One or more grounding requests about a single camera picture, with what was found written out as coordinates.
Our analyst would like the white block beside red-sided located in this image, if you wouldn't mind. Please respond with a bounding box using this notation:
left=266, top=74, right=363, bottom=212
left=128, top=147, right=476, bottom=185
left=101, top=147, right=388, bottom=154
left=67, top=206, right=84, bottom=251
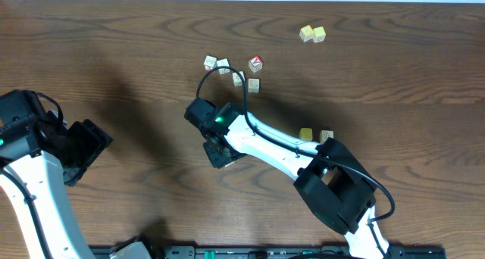
left=216, top=58, right=230, bottom=75

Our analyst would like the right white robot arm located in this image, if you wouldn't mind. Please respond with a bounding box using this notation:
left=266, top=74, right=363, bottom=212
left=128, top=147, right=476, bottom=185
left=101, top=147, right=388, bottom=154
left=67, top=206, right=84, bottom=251
left=185, top=98, right=391, bottom=258

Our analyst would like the red letter A block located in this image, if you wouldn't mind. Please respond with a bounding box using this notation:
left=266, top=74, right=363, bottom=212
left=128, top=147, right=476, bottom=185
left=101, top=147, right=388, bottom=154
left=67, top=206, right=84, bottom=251
left=249, top=55, right=264, bottom=73

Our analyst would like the yellow block far left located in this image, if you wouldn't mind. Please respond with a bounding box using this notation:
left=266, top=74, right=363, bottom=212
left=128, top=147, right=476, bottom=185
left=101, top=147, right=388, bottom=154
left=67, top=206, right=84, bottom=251
left=299, top=25, right=314, bottom=42

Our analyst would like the yellow block far right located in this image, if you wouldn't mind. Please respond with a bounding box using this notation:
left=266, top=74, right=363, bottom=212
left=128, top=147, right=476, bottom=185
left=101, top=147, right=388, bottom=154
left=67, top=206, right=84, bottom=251
left=313, top=27, right=327, bottom=43

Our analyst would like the yellow letter block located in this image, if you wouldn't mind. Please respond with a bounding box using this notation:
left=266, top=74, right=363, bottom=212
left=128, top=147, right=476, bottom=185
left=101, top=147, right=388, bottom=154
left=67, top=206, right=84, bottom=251
left=299, top=128, right=313, bottom=141

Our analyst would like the white block red side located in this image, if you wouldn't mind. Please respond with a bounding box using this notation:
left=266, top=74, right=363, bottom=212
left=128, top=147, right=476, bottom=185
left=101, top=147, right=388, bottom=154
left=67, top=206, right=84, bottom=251
left=203, top=55, right=217, bottom=71

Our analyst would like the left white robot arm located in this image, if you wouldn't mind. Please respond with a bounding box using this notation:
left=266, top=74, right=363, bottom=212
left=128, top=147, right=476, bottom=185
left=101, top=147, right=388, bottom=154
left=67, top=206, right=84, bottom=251
left=1, top=151, right=95, bottom=258

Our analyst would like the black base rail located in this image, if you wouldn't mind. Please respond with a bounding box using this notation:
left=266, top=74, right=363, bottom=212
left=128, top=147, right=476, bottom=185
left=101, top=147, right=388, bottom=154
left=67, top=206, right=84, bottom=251
left=90, top=236, right=446, bottom=259

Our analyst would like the white block ring symbol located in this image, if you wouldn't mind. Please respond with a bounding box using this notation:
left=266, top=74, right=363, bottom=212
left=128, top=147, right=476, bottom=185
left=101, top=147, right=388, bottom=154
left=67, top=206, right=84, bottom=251
left=248, top=78, right=260, bottom=93

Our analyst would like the white block number eight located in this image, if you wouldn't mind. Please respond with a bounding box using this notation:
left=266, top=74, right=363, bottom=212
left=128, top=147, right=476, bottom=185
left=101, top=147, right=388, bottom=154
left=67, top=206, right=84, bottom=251
left=319, top=130, right=334, bottom=144

